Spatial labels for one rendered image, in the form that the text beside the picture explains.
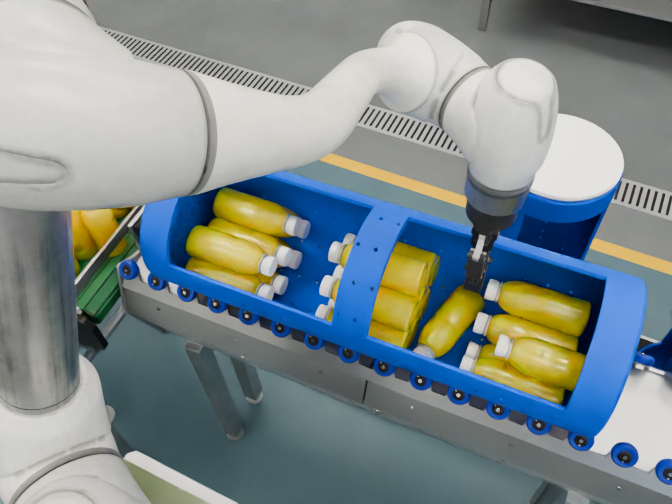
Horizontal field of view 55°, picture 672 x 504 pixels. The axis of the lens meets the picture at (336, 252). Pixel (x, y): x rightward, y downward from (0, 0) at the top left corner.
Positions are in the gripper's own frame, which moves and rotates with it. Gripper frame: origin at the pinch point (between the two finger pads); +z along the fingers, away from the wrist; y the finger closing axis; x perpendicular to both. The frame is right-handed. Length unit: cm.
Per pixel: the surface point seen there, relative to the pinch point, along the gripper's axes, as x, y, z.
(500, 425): -12.1, -11.3, 27.3
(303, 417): 46, 7, 120
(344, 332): 18.2, -14.0, 8.6
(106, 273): 80, -10, 30
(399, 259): 13.6, 0.5, 2.9
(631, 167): -38, 168, 119
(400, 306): 10.8, -6.0, 7.2
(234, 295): 40.4, -14.1, 9.7
